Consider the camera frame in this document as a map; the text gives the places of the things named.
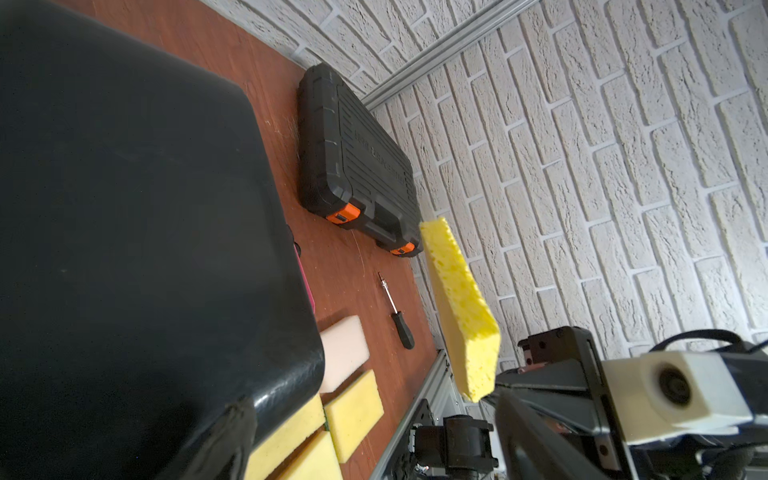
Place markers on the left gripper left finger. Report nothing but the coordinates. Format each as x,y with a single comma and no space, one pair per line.
224,449

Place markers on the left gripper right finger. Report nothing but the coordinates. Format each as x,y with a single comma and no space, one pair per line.
531,449

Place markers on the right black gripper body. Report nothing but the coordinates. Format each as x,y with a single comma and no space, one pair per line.
563,383

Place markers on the bright yellow porous sponge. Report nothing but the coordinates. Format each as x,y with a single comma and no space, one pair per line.
471,334

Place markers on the beige sponge pad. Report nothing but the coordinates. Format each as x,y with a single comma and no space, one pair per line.
345,350

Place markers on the pink bottom drawer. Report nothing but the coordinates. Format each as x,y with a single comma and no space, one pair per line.
306,284

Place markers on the black drawer cabinet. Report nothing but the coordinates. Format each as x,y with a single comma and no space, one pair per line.
148,276

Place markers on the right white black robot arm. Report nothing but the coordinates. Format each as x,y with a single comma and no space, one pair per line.
693,456

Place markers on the black plastic tool case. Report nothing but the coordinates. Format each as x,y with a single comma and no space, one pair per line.
351,171

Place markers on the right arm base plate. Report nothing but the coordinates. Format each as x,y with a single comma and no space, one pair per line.
459,448

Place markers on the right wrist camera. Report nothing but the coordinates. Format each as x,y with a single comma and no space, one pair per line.
664,395

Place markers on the black handled screwdriver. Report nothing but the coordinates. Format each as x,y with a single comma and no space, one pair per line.
404,333

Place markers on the right aluminium corner post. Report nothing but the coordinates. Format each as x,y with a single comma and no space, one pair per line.
486,20

